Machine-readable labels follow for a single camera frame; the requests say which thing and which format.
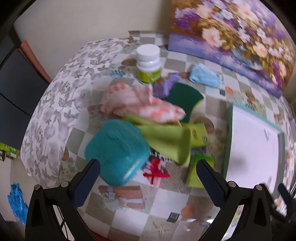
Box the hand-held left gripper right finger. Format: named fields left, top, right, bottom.
left=196, top=159, right=272, bottom=241

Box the white box with teal rim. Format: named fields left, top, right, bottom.
left=225, top=103, right=286, bottom=186

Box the blue face mask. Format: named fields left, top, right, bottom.
left=190, top=64, right=222, bottom=89

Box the white bottle with green label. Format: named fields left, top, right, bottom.
left=135, top=44, right=162, bottom=84

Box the teal plastic case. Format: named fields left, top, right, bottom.
left=85, top=120, right=149, bottom=186

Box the lime green labelled packet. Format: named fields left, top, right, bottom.
left=190, top=123, right=210, bottom=147

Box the green box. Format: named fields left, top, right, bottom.
left=0, top=142, right=20, bottom=160

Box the floral canvas painting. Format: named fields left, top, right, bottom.
left=168, top=0, right=293, bottom=98

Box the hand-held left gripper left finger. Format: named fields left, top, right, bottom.
left=25, top=159, right=101, bottom=241

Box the green and yellow sponge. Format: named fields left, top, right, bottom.
left=162, top=82, right=205, bottom=123

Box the blue plastic bag on floor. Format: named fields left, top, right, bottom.
left=7, top=183, right=29, bottom=225

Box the grey leaf print tablecloth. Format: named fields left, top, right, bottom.
left=20, top=38, right=134, bottom=189

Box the purple wet wipes packet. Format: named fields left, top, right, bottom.
left=153, top=73, right=182, bottom=99

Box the red yarn bow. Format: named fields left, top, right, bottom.
left=142, top=159, right=170, bottom=186

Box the pink and white towel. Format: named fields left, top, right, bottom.
left=100, top=83, right=186, bottom=123

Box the checked printed tablecloth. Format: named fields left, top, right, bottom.
left=55, top=30, right=296, bottom=241

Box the dark cabinet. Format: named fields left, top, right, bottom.
left=0, top=30, right=51, bottom=149

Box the lime green cloth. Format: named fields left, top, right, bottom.
left=122, top=113, right=192, bottom=167

